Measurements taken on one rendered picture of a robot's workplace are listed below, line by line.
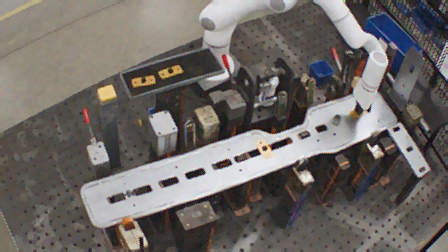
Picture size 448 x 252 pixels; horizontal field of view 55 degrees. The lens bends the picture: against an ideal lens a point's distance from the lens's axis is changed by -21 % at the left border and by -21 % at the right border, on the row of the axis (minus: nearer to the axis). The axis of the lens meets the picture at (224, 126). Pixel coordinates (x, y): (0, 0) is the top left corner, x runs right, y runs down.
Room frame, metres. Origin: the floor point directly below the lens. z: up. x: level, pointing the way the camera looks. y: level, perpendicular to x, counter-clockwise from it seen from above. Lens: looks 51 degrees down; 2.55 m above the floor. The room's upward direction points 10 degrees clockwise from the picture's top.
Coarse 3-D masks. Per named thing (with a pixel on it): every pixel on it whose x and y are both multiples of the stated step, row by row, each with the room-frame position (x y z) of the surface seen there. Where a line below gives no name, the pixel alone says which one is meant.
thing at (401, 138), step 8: (392, 128) 1.39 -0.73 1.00; (400, 128) 1.40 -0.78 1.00; (392, 136) 1.34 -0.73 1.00; (400, 136) 1.35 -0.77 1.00; (408, 136) 1.36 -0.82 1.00; (400, 144) 1.30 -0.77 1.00; (408, 144) 1.31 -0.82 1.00; (400, 152) 1.27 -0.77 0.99; (408, 152) 1.27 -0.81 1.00; (416, 152) 1.28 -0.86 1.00; (408, 160) 1.22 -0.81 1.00; (416, 160) 1.23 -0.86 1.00; (424, 160) 1.24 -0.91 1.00; (416, 168) 1.19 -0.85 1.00
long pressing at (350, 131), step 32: (352, 96) 1.52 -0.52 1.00; (352, 128) 1.34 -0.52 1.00; (384, 128) 1.38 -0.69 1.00; (160, 160) 1.03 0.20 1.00; (192, 160) 1.06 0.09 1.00; (256, 160) 1.10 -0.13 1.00; (288, 160) 1.13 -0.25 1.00; (96, 192) 0.83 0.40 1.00; (160, 192) 0.90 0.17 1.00; (192, 192) 0.92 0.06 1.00; (96, 224) 0.70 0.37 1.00
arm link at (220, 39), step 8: (216, 0) 1.71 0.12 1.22; (224, 0) 1.71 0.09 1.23; (232, 24) 1.72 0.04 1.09; (208, 32) 1.68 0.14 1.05; (216, 32) 1.68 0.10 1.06; (224, 32) 1.68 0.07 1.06; (232, 32) 1.70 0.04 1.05; (208, 40) 1.66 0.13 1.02; (216, 40) 1.65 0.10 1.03; (224, 40) 1.66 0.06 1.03; (216, 48) 1.65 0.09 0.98
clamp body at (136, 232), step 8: (120, 224) 0.70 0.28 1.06; (136, 224) 0.72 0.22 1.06; (120, 232) 0.68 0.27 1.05; (128, 232) 0.68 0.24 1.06; (136, 232) 0.69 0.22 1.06; (120, 240) 0.69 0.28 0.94; (128, 240) 0.65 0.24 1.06; (136, 240) 0.66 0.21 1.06; (144, 240) 0.66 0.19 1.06; (128, 248) 0.62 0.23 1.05; (136, 248) 0.63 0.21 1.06; (144, 248) 0.64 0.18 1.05
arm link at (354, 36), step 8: (344, 16) 1.46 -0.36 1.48; (352, 16) 1.48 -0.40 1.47; (336, 24) 1.45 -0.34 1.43; (344, 24) 1.44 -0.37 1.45; (352, 24) 1.45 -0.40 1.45; (344, 32) 1.44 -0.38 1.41; (352, 32) 1.43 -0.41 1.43; (360, 32) 1.45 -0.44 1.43; (352, 40) 1.42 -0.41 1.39; (360, 40) 1.43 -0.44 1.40; (368, 40) 1.47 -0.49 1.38; (376, 40) 1.51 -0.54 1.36; (368, 48) 1.51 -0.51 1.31; (376, 48) 1.50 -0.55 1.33
